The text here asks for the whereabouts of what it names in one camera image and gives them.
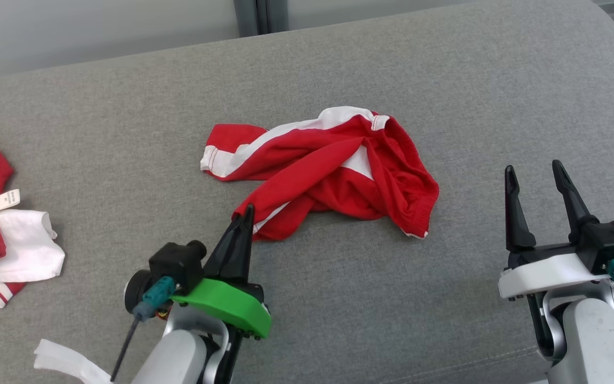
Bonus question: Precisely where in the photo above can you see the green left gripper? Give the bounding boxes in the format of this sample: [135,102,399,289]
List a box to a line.
[170,204,273,339]

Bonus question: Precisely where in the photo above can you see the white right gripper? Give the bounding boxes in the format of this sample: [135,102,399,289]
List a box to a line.
[499,159,611,300]

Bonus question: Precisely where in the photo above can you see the red shorts with white stripes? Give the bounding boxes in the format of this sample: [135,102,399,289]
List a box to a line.
[200,106,440,242]

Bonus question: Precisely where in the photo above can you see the left camera cable teal plug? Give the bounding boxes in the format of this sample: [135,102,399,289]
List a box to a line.
[110,276,177,383]

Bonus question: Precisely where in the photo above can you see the white flat strap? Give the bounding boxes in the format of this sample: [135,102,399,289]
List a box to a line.
[34,338,114,384]

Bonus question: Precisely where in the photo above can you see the grey double partition post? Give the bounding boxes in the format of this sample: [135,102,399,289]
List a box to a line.
[232,0,289,38]

